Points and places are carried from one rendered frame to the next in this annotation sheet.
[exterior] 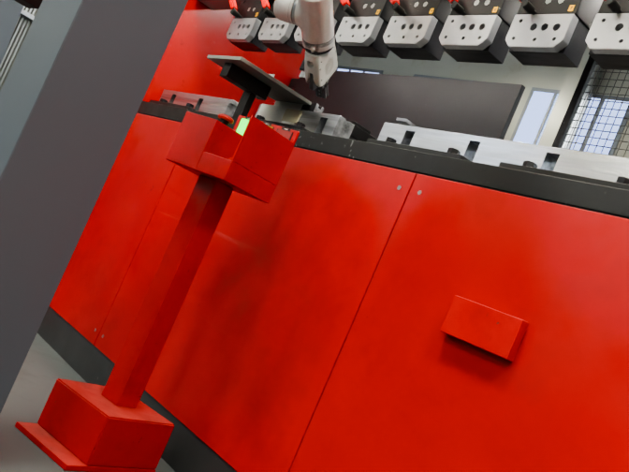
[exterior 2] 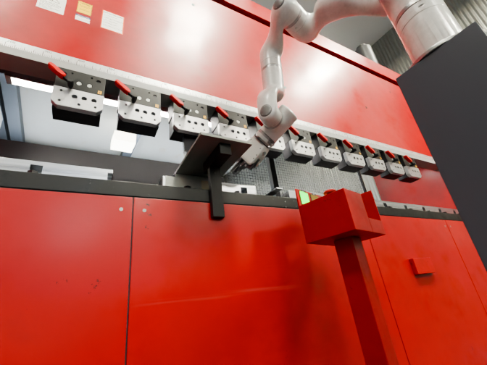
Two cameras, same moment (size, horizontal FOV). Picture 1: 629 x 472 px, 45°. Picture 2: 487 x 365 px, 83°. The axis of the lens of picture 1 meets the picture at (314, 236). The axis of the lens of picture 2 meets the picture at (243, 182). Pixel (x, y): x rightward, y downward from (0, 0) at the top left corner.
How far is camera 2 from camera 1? 2.19 m
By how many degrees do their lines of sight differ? 82
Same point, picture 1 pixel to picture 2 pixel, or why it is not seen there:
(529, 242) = (409, 231)
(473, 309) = (419, 261)
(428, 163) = not seen: hidden behind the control
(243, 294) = (320, 319)
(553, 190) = (402, 213)
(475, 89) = not seen: hidden behind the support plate
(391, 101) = (127, 173)
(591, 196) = (410, 213)
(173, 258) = (378, 309)
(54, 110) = not seen: outside the picture
